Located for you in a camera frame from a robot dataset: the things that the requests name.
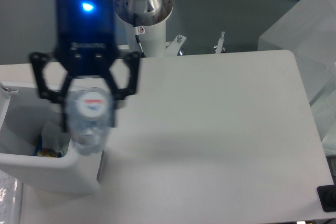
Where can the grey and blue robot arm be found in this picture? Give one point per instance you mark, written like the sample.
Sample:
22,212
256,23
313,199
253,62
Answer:
137,13

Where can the white trash can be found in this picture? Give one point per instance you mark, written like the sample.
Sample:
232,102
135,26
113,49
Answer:
23,115

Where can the clear plastic wrapper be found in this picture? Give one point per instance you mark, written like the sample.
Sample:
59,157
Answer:
54,138

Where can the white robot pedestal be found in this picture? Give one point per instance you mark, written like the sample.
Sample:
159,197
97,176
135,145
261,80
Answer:
152,39

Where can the translucent white plastic box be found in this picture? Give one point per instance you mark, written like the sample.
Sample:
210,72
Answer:
308,31

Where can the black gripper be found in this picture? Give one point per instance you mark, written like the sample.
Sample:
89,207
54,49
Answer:
85,28

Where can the blue yellow snack packet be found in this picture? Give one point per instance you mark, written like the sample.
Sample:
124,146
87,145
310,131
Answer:
43,151

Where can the black device at edge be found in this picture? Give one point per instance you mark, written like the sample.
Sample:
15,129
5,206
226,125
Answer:
326,195

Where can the clear plastic water bottle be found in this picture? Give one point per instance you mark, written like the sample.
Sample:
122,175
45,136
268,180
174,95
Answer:
89,119

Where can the clear plastic sheet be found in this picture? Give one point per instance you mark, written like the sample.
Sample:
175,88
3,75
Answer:
11,198

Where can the white base frame bracket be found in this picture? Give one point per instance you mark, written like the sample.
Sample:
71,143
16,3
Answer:
175,47

